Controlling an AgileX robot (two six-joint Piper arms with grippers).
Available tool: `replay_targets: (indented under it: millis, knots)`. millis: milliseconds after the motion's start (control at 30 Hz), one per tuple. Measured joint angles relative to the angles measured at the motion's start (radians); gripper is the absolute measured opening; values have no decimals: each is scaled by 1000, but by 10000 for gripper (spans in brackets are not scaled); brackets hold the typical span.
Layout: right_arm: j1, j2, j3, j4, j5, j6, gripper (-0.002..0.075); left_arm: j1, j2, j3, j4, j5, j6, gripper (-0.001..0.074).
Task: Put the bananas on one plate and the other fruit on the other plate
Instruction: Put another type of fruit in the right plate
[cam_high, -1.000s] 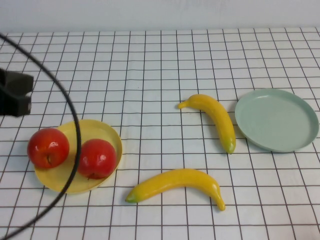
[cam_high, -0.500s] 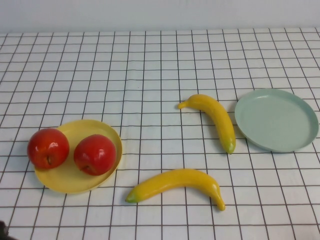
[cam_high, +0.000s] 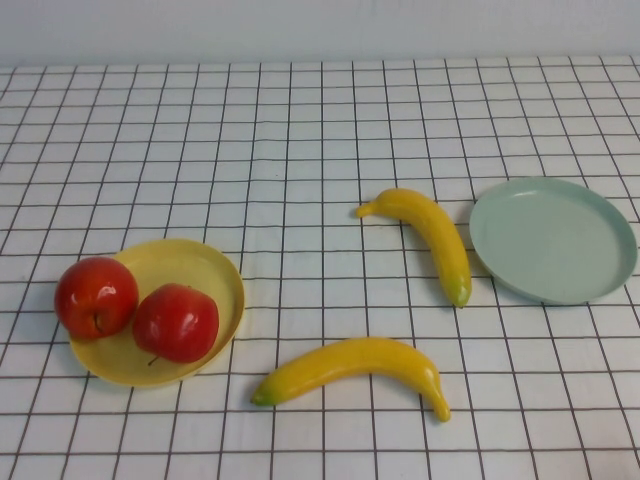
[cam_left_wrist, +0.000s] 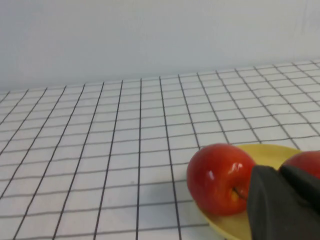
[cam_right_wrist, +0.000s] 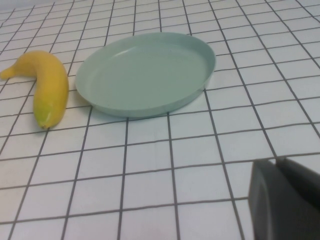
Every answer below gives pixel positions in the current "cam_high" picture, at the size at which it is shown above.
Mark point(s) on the yellow banana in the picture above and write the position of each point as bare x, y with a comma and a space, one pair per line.
440, 240
350, 360

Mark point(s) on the red apple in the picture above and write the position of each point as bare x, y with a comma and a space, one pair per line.
175, 322
95, 297

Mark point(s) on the yellow round plate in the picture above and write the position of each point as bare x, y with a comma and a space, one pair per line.
200, 270

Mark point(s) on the pale green round plate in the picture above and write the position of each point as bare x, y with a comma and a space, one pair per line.
550, 240

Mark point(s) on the white grid tablecloth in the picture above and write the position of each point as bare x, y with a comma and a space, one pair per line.
250, 125

